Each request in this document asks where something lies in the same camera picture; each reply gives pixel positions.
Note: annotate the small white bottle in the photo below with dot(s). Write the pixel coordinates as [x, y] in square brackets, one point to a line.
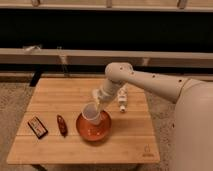
[122, 99]

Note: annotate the grey metal rail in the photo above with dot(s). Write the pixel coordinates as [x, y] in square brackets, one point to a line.
[33, 55]

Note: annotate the white ceramic cup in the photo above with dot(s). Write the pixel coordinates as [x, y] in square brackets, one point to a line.
[91, 114]

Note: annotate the orange ceramic bowl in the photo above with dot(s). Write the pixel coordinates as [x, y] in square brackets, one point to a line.
[91, 132]

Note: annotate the small dark snack box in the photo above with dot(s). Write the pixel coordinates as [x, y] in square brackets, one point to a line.
[37, 127]

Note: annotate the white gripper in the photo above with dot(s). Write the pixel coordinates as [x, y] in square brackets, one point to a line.
[101, 96]

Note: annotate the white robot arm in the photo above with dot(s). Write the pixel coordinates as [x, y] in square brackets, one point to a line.
[192, 140]

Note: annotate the wooden table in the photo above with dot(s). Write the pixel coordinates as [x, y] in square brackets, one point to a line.
[131, 140]

